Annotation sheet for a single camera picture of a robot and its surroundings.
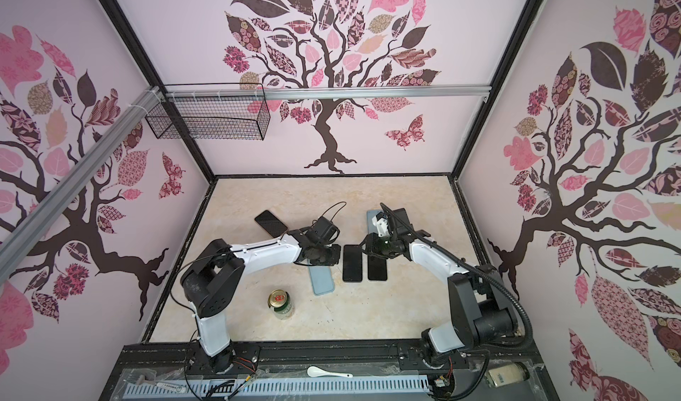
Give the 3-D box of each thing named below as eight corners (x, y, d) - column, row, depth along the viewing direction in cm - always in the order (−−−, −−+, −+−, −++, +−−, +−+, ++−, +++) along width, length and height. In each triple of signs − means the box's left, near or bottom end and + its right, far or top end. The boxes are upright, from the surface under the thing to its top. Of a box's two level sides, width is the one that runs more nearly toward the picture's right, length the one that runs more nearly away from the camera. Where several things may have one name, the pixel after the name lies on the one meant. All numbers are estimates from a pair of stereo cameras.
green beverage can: (275, 321, 82) (265, 309, 73) (278, 303, 86) (269, 289, 77) (292, 321, 82) (285, 309, 73) (294, 303, 86) (288, 289, 77)
